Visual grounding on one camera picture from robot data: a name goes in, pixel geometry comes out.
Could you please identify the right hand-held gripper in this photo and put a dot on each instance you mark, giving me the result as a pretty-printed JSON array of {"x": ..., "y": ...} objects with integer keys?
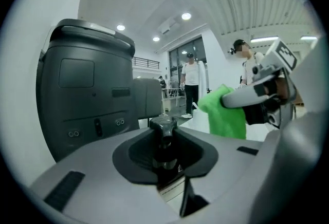
[{"x": 281, "y": 54}]

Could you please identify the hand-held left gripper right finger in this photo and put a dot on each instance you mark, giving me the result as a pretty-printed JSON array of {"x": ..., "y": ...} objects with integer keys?
[{"x": 290, "y": 161}]

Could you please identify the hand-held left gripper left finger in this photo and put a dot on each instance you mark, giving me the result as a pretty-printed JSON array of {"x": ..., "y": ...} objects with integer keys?
[{"x": 102, "y": 179}]

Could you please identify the green cloth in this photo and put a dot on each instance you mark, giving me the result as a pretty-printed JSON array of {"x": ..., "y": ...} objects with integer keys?
[{"x": 223, "y": 117}]

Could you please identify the person's right hand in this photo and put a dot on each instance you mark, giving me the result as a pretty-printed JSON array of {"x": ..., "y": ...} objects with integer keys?
[{"x": 282, "y": 86}]

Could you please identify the long ceiling light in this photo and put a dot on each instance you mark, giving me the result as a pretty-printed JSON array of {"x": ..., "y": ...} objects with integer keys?
[
  {"x": 264, "y": 39},
  {"x": 308, "y": 38}
]

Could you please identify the large black printer machine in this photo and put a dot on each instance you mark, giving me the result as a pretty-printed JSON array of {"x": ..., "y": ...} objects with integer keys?
[{"x": 84, "y": 94}]

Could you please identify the dark grey chair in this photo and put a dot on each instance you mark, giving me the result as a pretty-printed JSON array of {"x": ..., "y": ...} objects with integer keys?
[{"x": 146, "y": 97}]

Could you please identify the round ceiling light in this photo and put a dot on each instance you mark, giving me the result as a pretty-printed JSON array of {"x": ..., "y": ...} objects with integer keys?
[
  {"x": 156, "y": 38},
  {"x": 186, "y": 16},
  {"x": 120, "y": 27}
]

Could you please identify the ceiling air conditioner unit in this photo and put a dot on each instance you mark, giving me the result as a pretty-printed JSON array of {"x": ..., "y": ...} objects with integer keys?
[{"x": 168, "y": 27}]

